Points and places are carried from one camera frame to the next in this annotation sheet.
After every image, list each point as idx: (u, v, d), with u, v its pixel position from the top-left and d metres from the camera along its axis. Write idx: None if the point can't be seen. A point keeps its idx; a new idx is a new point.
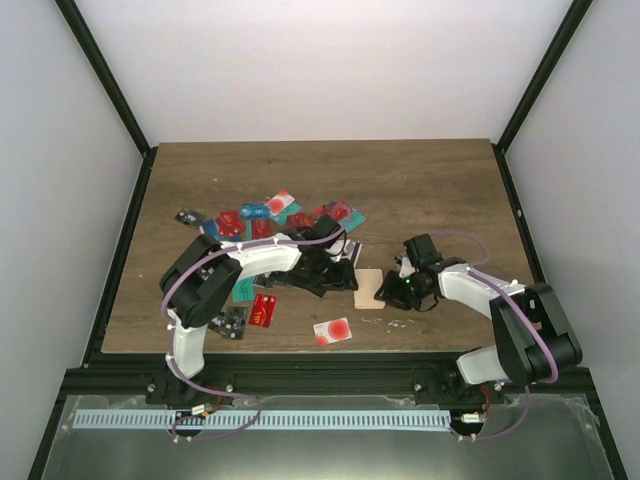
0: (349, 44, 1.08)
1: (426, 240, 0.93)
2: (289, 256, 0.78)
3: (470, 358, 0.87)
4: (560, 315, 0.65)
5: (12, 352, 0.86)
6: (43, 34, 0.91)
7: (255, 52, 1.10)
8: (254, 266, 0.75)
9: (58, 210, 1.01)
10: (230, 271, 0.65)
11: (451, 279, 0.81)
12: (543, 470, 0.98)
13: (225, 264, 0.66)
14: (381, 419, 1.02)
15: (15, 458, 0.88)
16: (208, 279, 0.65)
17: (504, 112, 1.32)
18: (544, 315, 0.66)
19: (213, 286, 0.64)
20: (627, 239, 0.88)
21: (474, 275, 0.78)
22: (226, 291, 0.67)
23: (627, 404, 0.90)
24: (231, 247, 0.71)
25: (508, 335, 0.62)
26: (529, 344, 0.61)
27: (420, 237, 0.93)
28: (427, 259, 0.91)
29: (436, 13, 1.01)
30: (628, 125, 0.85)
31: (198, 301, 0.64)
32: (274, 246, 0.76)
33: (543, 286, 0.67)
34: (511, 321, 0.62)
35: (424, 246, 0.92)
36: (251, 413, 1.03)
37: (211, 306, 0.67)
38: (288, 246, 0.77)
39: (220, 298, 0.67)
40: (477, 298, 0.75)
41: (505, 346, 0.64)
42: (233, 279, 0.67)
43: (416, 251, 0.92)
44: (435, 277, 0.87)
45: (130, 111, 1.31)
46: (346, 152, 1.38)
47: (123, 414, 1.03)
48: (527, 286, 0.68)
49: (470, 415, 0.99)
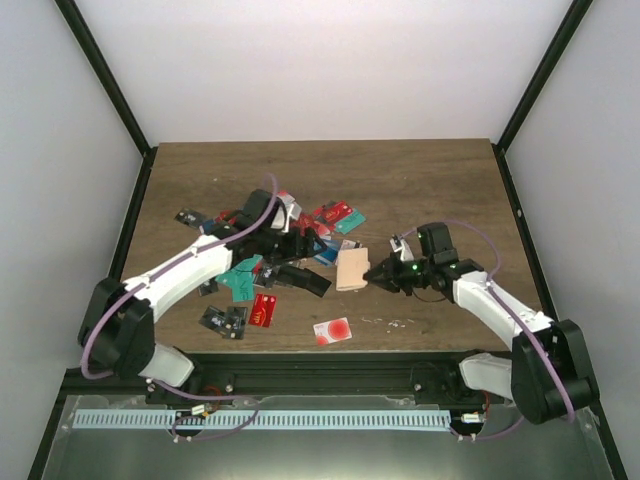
0: (348, 43, 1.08)
1: (441, 231, 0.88)
2: (214, 261, 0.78)
3: (473, 363, 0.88)
4: (586, 360, 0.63)
5: (12, 351, 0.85)
6: (43, 32, 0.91)
7: (254, 51, 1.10)
8: (179, 286, 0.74)
9: (57, 211, 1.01)
10: (140, 314, 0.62)
11: (466, 294, 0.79)
12: (543, 471, 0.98)
13: (134, 307, 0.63)
14: (381, 419, 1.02)
15: (14, 458, 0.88)
16: (122, 329, 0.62)
17: (504, 112, 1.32)
18: (567, 356, 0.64)
19: (129, 336, 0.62)
20: (627, 237, 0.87)
21: (495, 296, 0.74)
22: (146, 333, 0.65)
23: (627, 404, 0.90)
24: (138, 284, 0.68)
25: (530, 375, 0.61)
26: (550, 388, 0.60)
27: (438, 228, 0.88)
28: (441, 255, 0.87)
29: (435, 13, 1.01)
30: (628, 124, 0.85)
31: (117, 353, 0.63)
32: (194, 257, 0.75)
33: (571, 325, 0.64)
34: (535, 364, 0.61)
35: (440, 240, 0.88)
36: (250, 413, 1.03)
37: (138, 349, 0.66)
38: (211, 249, 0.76)
39: (143, 340, 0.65)
40: (495, 320, 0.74)
41: (524, 383, 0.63)
42: (148, 319, 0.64)
43: (431, 243, 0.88)
44: (448, 280, 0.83)
45: (130, 111, 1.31)
46: (346, 152, 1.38)
47: (123, 413, 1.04)
48: (554, 323, 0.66)
49: (470, 415, 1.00)
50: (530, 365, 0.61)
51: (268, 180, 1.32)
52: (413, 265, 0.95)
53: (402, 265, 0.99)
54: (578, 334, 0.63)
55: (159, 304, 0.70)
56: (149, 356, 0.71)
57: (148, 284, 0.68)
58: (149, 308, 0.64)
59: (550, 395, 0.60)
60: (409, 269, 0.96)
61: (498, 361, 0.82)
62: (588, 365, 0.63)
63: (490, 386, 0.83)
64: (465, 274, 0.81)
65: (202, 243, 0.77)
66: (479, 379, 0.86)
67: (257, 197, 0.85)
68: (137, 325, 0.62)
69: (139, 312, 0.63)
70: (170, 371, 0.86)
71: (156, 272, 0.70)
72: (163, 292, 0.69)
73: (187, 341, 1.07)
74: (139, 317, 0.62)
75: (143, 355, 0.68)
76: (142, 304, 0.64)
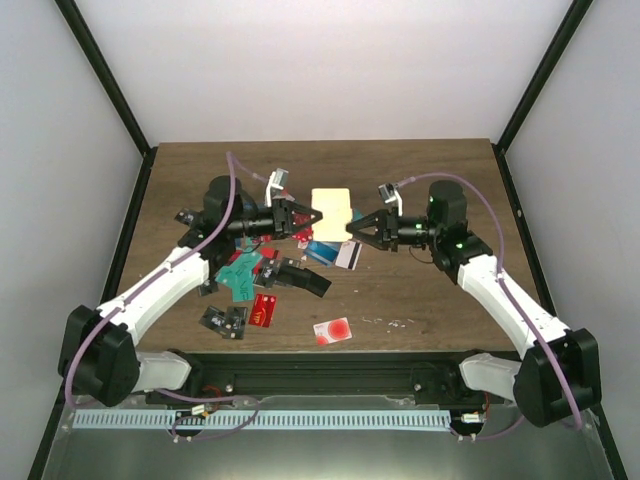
0: (348, 43, 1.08)
1: (459, 205, 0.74)
2: (191, 275, 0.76)
3: (475, 365, 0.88)
4: (596, 371, 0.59)
5: (12, 352, 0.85)
6: (43, 32, 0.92)
7: (253, 52, 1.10)
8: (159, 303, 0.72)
9: (57, 212, 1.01)
10: (117, 340, 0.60)
11: (473, 282, 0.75)
12: (544, 471, 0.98)
13: (111, 333, 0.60)
14: (380, 419, 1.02)
15: (15, 457, 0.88)
16: (102, 357, 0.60)
17: (503, 112, 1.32)
18: (577, 363, 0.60)
19: (108, 363, 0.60)
20: (627, 237, 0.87)
21: (504, 289, 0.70)
22: (127, 358, 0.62)
23: (627, 404, 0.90)
24: (113, 307, 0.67)
25: (536, 384, 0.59)
26: (556, 393, 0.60)
27: (458, 199, 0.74)
28: (452, 227, 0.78)
29: (434, 13, 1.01)
30: (627, 125, 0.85)
31: (101, 382, 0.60)
32: (169, 272, 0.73)
33: (584, 333, 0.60)
34: (546, 375, 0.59)
35: (455, 212, 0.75)
36: (249, 413, 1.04)
37: (122, 375, 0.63)
38: (185, 261, 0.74)
39: (125, 366, 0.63)
40: (502, 312, 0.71)
41: (527, 387, 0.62)
42: (127, 345, 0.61)
43: (446, 215, 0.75)
44: (454, 257, 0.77)
45: (131, 111, 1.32)
46: (346, 152, 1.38)
47: (123, 413, 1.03)
48: (568, 332, 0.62)
49: (470, 415, 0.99)
50: (538, 375, 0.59)
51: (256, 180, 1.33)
52: (416, 223, 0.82)
53: (404, 220, 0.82)
54: (594, 347, 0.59)
55: (137, 326, 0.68)
56: (135, 380, 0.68)
57: (122, 307, 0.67)
58: (126, 334, 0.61)
59: (551, 400, 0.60)
60: (412, 227, 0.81)
61: (499, 363, 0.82)
62: (597, 375, 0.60)
63: (493, 389, 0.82)
64: (472, 260, 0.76)
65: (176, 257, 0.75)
66: (480, 380, 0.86)
67: (208, 202, 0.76)
68: (115, 353, 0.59)
69: (117, 337, 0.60)
70: (161, 380, 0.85)
71: (129, 294, 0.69)
72: (138, 313, 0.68)
73: (187, 341, 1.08)
74: (117, 344, 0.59)
75: (128, 382, 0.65)
76: (119, 330, 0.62)
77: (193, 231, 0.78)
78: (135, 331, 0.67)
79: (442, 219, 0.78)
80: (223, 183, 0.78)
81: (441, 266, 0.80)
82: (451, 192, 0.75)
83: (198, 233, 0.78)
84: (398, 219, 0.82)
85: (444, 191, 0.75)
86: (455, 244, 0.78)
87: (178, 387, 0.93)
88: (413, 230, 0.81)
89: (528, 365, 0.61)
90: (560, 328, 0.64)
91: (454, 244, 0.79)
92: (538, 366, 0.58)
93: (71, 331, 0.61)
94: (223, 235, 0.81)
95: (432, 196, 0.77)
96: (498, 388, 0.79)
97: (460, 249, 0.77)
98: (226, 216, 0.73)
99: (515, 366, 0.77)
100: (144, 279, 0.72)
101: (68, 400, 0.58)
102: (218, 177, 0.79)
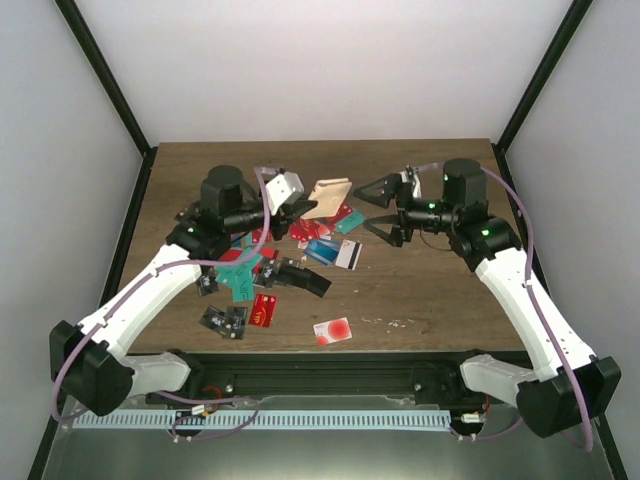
0: (347, 43, 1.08)
1: (477, 181, 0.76)
2: (178, 279, 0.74)
3: (476, 368, 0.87)
4: (607, 396, 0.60)
5: (12, 352, 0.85)
6: (43, 32, 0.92)
7: (253, 52, 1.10)
8: (144, 312, 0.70)
9: (57, 213, 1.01)
10: (98, 359, 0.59)
11: (496, 280, 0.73)
12: (544, 471, 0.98)
13: (92, 352, 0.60)
14: (381, 419, 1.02)
15: (16, 457, 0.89)
16: (85, 376, 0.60)
17: (504, 112, 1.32)
18: (592, 388, 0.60)
19: (92, 381, 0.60)
20: (627, 237, 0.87)
21: (531, 295, 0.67)
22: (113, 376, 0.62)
23: (627, 405, 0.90)
24: (94, 325, 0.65)
25: (551, 410, 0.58)
26: (567, 418, 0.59)
27: (476, 176, 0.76)
28: (471, 208, 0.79)
29: (434, 12, 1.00)
30: (628, 126, 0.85)
31: (86, 397, 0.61)
32: (153, 280, 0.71)
33: (608, 361, 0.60)
34: (564, 405, 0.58)
35: (474, 189, 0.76)
36: (249, 413, 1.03)
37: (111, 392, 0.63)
38: (175, 268, 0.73)
39: (112, 384, 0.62)
40: (523, 320, 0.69)
41: (536, 406, 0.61)
42: (109, 365, 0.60)
43: (465, 192, 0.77)
44: (475, 241, 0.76)
45: (130, 111, 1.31)
46: (346, 151, 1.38)
47: (123, 413, 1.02)
48: (594, 360, 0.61)
49: (470, 415, 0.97)
50: (557, 403, 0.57)
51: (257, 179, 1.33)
52: (430, 205, 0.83)
53: (415, 203, 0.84)
54: (617, 376, 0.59)
55: (122, 341, 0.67)
56: (129, 388, 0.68)
57: (104, 323, 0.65)
58: (107, 353, 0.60)
59: (561, 420, 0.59)
60: (425, 210, 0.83)
61: (501, 367, 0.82)
62: (606, 399, 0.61)
63: (493, 392, 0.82)
64: (498, 253, 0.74)
65: (171, 259, 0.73)
66: (481, 384, 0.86)
67: (205, 190, 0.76)
68: (97, 372, 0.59)
69: (98, 357, 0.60)
70: (160, 382, 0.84)
71: (111, 307, 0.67)
72: (122, 328, 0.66)
73: (188, 341, 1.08)
74: (97, 364, 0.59)
75: (120, 393, 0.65)
76: (101, 347, 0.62)
77: (185, 224, 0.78)
78: (118, 347, 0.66)
79: (459, 200, 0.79)
80: (222, 173, 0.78)
81: (461, 251, 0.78)
82: (467, 170, 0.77)
83: (189, 225, 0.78)
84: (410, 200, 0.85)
85: (461, 169, 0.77)
86: (479, 230, 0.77)
87: (178, 389, 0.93)
88: (426, 214, 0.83)
89: (545, 387, 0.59)
90: (585, 353, 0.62)
91: (478, 230, 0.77)
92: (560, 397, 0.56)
93: (54, 346, 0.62)
94: (217, 228, 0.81)
95: (447, 174, 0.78)
96: (500, 389, 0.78)
97: (485, 236, 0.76)
98: (267, 226, 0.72)
99: (517, 372, 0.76)
100: (127, 288, 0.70)
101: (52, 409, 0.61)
102: (220, 168, 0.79)
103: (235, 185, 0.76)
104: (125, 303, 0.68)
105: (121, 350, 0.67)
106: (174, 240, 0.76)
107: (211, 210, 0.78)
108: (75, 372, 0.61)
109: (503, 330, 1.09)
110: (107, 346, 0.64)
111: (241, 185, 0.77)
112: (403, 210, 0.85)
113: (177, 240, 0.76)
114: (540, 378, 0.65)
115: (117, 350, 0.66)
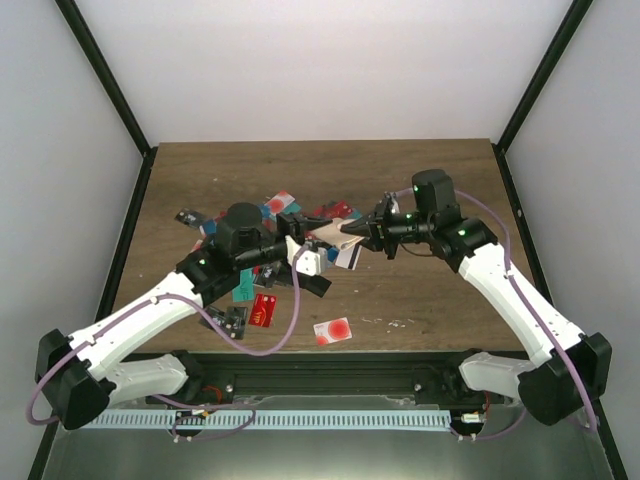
0: (347, 43, 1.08)
1: (446, 186, 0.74)
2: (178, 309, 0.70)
3: (475, 367, 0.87)
4: (603, 372, 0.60)
5: (12, 351, 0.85)
6: (43, 33, 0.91)
7: (254, 53, 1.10)
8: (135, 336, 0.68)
9: (57, 212, 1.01)
10: (77, 378, 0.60)
11: (478, 276, 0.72)
12: (543, 471, 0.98)
13: (73, 370, 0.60)
14: (381, 419, 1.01)
15: (17, 457, 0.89)
16: (61, 391, 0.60)
17: (503, 112, 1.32)
18: (588, 367, 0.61)
19: (68, 397, 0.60)
20: (628, 237, 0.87)
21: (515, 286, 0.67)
22: (89, 396, 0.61)
23: (627, 405, 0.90)
24: (82, 342, 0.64)
25: (551, 393, 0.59)
26: (569, 399, 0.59)
27: (443, 181, 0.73)
28: (443, 214, 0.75)
29: (434, 13, 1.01)
30: (628, 125, 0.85)
31: (60, 410, 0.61)
32: (151, 305, 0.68)
33: (597, 337, 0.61)
34: (563, 386, 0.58)
35: (444, 195, 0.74)
36: (248, 413, 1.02)
37: (83, 411, 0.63)
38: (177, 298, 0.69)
39: (86, 404, 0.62)
40: (513, 314, 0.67)
41: (535, 392, 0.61)
42: (85, 385, 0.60)
43: (434, 200, 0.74)
44: (455, 244, 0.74)
45: (131, 111, 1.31)
46: (346, 152, 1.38)
47: (123, 413, 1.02)
48: (583, 337, 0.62)
49: (470, 415, 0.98)
50: (556, 385, 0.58)
51: (257, 179, 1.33)
52: (407, 215, 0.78)
53: (393, 217, 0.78)
54: (608, 351, 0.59)
55: (104, 362, 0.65)
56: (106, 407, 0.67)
57: (91, 342, 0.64)
58: (87, 375, 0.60)
59: (562, 404, 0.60)
60: (402, 223, 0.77)
61: (499, 362, 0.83)
62: (603, 376, 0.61)
63: (494, 387, 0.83)
64: (477, 250, 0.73)
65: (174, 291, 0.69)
66: (481, 381, 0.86)
67: (220, 228, 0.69)
68: (71, 390, 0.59)
69: (77, 375, 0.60)
70: (156, 383, 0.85)
71: (103, 327, 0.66)
72: (107, 350, 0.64)
73: (187, 341, 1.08)
74: (73, 383, 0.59)
75: (94, 413, 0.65)
76: (83, 367, 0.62)
77: (199, 252, 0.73)
78: (99, 369, 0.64)
79: (431, 207, 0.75)
80: (242, 211, 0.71)
81: (442, 254, 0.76)
82: (433, 177, 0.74)
83: (202, 255, 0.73)
84: (388, 211, 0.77)
85: (428, 177, 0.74)
86: (454, 231, 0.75)
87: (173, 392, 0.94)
88: (403, 227, 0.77)
89: (542, 373, 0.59)
90: (574, 332, 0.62)
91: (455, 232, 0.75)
92: (557, 378, 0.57)
93: (43, 354, 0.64)
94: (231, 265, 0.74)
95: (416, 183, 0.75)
96: (503, 388, 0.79)
97: (462, 236, 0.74)
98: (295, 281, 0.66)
99: (515, 365, 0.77)
100: (125, 308, 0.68)
101: (25, 414, 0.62)
102: (242, 203, 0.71)
103: (251, 229, 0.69)
104: (118, 325, 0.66)
105: (101, 370, 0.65)
106: (184, 269, 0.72)
107: (224, 247, 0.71)
108: (55, 382, 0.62)
109: (503, 330, 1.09)
110: (88, 365, 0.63)
111: (259, 227, 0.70)
112: (382, 223, 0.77)
113: (186, 270, 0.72)
114: (536, 365, 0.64)
115: (97, 370, 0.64)
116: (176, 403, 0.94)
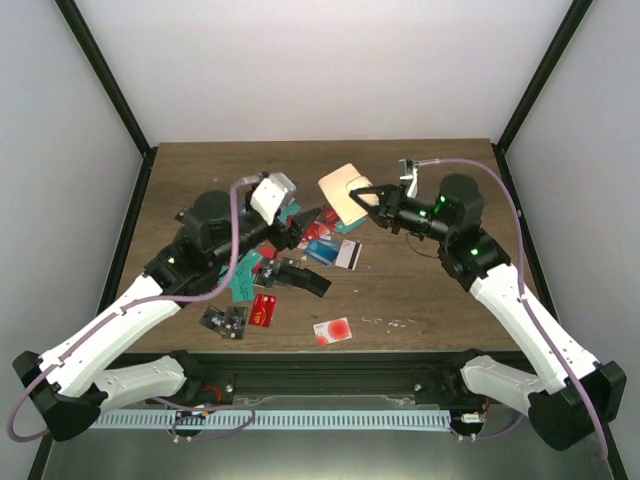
0: (347, 43, 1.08)
1: (478, 207, 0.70)
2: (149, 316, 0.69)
3: (479, 374, 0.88)
4: (618, 400, 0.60)
5: (11, 352, 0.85)
6: (42, 33, 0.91)
7: (253, 52, 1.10)
8: (106, 352, 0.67)
9: (56, 212, 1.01)
10: (49, 402, 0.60)
11: (492, 299, 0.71)
12: (544, 472, 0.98)
13: (45, 394, 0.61)
14: (381, 419, 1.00)
15: (17, 457, 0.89)
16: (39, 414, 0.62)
17: (504, 112, 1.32)
18: (601, 394, 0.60)
19: (48, 419, 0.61)
20: (628, 238, 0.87)
21: (528, 310, 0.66)
22: (69, 413, 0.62)
23: (627, 406, 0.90)
24: (49, 364, 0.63)
25: (563, 421, 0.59)
26: (582, 426, 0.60)
27: (476, 201, 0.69)
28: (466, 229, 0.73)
29: (434, 12, 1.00)
30: (628, 126, 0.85)
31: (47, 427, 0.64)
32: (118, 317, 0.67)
33: (612, 365, 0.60)
34: (576, 415, 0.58)
35: (474, 214, 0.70)
36: (247, 413, 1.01)
37: (72, 424, 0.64)
38: (144, 304, 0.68)
39: (70, 419, 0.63)
40: (524, 338, 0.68)
41: (548, 419, 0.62)
42: (60, 407, 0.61)
43: (462, 217, 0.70)
44: (468, 263, 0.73)
45: (131, 111, 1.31)
46: (345, 151, 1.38)
47: (124, 413, 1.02)
48: (597, 365, 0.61)
49: (470, 415, 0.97)
50: (569, 414, 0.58)
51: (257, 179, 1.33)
52: (421, 210, 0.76)
53: (409, 203, 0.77)
54: (622, 380, 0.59)
55: (79, 380, 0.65)
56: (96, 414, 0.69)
57: (58, 365, 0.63)
58: (56, 399, 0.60)
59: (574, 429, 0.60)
60: (415, 213, 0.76)
61: (505, 372, 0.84)
62: (617, 403, 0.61)
63: (499, 397, 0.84)
64: (490, 271, 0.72)
65: (143, 296, 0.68)
66: (487, 390, 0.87)
67: (188, 222, 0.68)
68: (46, 414, 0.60)
69: (50, 399, 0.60)
70: (153, 385, 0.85)
71: (70, 346, 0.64)
72: (77, 370, 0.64)
73: (187, 341, 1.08)
74: (46, 408, 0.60)
75: (83, 424, 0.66)
76: (54, 389, 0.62)
77: (171, 250, 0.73)
78: (74, 388, 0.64)
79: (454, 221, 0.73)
80: (209, 201, 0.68)
81: (453, 272, 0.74)
82: (468, 194, 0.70)
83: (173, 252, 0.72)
84: (401, 198, 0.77)
85: (459, 193, 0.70)
86: (467, 250, 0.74)
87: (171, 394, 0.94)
88: (415, 218, 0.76)
89: (555, 400, 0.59)
90: (589, 361, 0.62)
91: (468, 249, 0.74)
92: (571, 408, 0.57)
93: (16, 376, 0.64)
94: (203, 261, 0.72)
95: (445, 195, 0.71)
96: (507, 396, 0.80)
97: (474, 255, 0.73)
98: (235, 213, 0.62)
99: (524, 379, 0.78)
100: (91, 322, 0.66)
101: (11, 437, 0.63)
102: (208, 194, 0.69)
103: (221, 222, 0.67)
104: (85, 342, 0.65)
105: (78, 388, 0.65)
106: (154, 269, 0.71)
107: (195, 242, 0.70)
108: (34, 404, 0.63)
109: (502, 330, 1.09)
110: (58, 388, 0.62)
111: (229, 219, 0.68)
112: (394, 210, 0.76)
113: (157, 269, 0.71)
114: (549, 390, 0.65)
115: (72, 389, 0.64)
116: (174, 403, 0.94)
